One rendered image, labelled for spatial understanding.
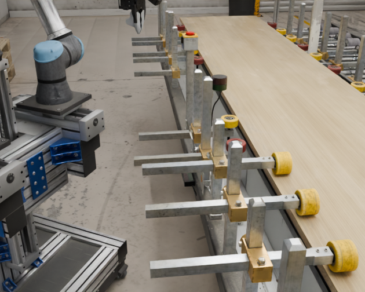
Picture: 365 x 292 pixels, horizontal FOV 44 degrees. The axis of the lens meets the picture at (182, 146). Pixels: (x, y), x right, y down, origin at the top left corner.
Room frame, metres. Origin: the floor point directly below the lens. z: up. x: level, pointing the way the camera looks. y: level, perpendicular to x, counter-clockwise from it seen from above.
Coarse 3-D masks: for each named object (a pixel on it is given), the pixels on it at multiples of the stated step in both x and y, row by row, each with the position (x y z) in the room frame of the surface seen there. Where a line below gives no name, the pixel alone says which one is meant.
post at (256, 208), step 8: (256, 200) 0.93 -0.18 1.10; (248, 208) 0.95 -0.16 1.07; (256, 208) 0.92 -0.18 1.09; (264, 208) 0.92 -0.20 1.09; (248, 216) 0.94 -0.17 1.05; (256, 216) 0.92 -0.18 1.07; (264, 216) 0.92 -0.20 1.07; (248, 224) 0.94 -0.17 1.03; (256, 224) 0.92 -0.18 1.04; (248, 232) 0.93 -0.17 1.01; (256, 232) 0.92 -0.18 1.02; (248, 240) 0.92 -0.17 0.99; (256, 240) 0.92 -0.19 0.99; (248, 280) 0.91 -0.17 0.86; (248, 288) 0.91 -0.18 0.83; (256, 288) 0.92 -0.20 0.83
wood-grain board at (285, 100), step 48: (240, 48) 3.16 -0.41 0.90; (288, 48) 3.16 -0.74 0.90; (240, 96) 2.20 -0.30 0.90; (288, 96) 2.20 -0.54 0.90; (336, 96) 2.20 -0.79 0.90; (288, 144) 1.64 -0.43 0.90; (336, 144) 1.64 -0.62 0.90; (288, 192) 1.28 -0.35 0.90; (336, 192) 1.28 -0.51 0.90; (336, 288) 0.85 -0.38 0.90
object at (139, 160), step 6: (138, 156) 1.61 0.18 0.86; (144, 156) 1.61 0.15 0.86; (150, 156) 1.61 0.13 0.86; (156, 156) 1.61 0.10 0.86; (162, 156) 1.61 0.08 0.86; (168, 156) 1.61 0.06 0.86; (174, 156) 1.61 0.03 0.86; (180, 156) 1.61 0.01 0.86; (186, 156) 1.61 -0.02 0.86; (192, 156) 1.62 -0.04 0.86; (198, 156) 1.62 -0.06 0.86; (138, 162) 1.59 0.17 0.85; (144, 162) 1.59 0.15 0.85; (150, 162) 1.60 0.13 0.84; (156, 162) 1.60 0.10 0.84; (162, 162) 1.60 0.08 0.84; (168, 162) 1.60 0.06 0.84
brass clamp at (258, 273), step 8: (240, 240) 0.97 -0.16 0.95; (248, 248) 0.91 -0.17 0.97; (256, 248) 0.91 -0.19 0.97; (264, 248) 0.91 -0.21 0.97; (248, 256) 0.89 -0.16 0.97; (256, 256) 0.88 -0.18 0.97; (264, 256) 0.88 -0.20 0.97; (256, 264) 0.85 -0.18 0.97; (248, 272) 0.88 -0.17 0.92; (256, 272) 0.84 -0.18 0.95; (264, 272) 0.84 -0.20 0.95; (256, 280) 0.84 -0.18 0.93; (264, 280) 0.84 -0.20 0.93
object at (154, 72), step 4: (136, 72) 2.84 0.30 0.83; (140, 72) 2.84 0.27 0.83; (144, 72) 2.84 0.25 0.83; (148, 72) 2.84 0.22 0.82; (152, 72) 2.85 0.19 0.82; (156, 72) 2.85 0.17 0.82; (160, 72) 2.85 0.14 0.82; (164, 72) 2.86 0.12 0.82; (168, 72) 2.86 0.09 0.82; (180, 72) 2.87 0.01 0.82; (184, 72) 2.87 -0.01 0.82
